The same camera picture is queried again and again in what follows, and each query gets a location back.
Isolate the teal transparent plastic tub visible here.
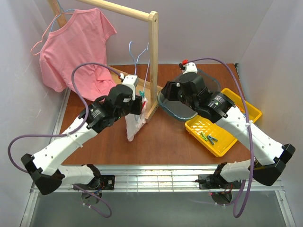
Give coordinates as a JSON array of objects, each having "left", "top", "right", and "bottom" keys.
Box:
[{"left": 157, "top": 69, "right": 221, "bottom": 122}]

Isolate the green clothespin in tray front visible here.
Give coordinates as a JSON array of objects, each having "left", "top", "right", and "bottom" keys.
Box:
[{"left": 200, "top": 132, "right": 208, "bottom": 141}]

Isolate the pink wire hanger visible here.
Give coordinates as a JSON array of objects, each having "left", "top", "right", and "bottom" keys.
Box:
[{"left": 30, "top": 6, "right": 75, "bottom": 56}]

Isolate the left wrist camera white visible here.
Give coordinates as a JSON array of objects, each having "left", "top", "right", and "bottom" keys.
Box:
[{"left": 119, "top": 73, "right": 139, "bottom": 101}]

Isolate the aluminium mounting rail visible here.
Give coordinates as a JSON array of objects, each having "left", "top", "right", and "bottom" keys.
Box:
[{"left": 30, "top": 164, "right": 285, "bottom": 193}]

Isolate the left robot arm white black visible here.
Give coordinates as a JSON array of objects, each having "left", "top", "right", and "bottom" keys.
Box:
[{"left": 21, "top": 84, "right": 142, "bottom": 195}]

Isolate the pink t-shirt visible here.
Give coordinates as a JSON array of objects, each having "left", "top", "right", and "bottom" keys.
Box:
[{"left": 39, "top": 8, "right": 116, "bottom": 101}]

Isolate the light blue wire hanger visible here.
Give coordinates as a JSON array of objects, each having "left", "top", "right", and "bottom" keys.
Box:
[{"left": 128, "top": 41, "right": 150, "bottom": 124}]

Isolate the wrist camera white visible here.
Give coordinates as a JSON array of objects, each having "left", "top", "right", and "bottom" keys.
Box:
[
  {"left": 179, "top": 59, "right": 197, "bottom": 74},
  {"left": 119, "top": 73, "right": 139, "bottom": 101}
]

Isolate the teal clothespin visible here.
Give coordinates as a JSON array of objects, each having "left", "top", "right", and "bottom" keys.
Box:
[{"left": 139, "top": 90, "right": 145, "bottom": 98}]

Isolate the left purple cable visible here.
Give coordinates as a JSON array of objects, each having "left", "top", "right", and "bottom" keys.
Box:
[{"left": 7, "top": 62, "right": 125, "bottom": 173}]

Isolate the wooden clothes rack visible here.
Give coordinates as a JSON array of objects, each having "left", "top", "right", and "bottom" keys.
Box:
[{"left": 47, "top": 0, "right": 164, "bottom": 124}]

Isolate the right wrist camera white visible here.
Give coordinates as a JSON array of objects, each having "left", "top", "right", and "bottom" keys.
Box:
[{"left": 179, "top": 59, "right": 197, "bottom": 74}]

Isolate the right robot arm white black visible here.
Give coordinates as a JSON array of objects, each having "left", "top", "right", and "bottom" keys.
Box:
[{"left": 161, "top": 72, "right": 295, "bottom": 188}]

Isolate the white pink-trimmed underwear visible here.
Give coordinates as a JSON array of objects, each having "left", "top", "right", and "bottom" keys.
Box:
[{"left": 125, "top": 101, "right": 148, "bottom": 142}]

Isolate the yellow plastic tray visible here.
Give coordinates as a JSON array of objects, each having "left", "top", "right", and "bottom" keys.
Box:
[{"left": 185, "top": 88, "right": 262, "bottom": 157}]

